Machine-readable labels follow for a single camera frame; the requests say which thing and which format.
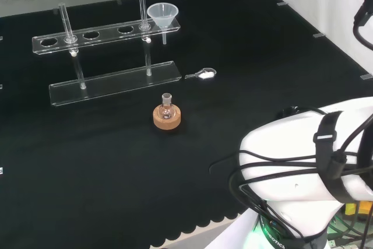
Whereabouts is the translucent plastic funnel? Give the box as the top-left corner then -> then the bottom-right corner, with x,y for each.
146,3 -> 180,45

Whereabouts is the clear acrylic funnel stand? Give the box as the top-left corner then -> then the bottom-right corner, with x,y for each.
31,0 -> 181,107

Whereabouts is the small glass round-bottom flask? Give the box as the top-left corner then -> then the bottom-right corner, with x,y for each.
159,93 -> 177,121

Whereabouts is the black bench cloth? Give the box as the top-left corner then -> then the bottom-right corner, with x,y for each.
0,0 -> 373,249

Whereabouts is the yellow stop button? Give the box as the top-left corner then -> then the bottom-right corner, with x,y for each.
344,201 -> 373,221

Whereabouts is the cork ring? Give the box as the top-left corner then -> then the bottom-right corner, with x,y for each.
153,103 -> 182,134

